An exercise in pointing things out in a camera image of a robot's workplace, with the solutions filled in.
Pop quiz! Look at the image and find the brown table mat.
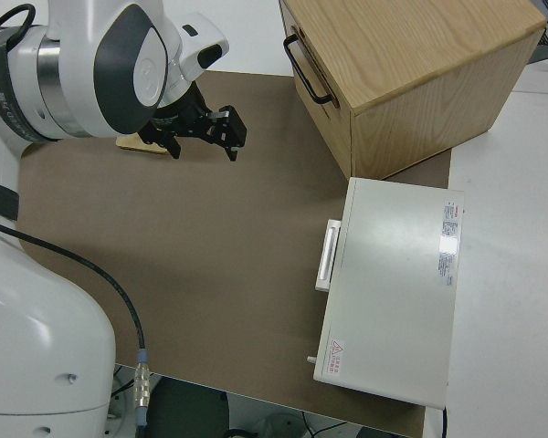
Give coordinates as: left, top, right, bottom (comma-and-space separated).
16, 70, 454, 438

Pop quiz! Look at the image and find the black looped cable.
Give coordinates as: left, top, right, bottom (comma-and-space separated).
0, 3, 37, 43

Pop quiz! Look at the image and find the wooden mug holder stand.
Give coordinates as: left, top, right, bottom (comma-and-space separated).
115, 134, 168, 157

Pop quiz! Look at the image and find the wooden drawer box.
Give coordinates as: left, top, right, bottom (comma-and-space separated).
279, 0, 547, 181

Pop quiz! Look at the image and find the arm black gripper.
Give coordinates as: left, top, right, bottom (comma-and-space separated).
139, 86, 248, 162

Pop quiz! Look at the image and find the black cable with silver connector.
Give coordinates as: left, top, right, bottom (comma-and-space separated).
0, 215, 153, 431

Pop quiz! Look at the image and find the white toaster oven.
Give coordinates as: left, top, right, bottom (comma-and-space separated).
305, 176, 467, 409

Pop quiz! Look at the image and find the black metal drawer handle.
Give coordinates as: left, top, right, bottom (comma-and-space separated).
282, 35, 334, 106

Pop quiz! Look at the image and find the white oven door handle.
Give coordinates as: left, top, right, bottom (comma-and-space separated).
314, 219, 343, 293

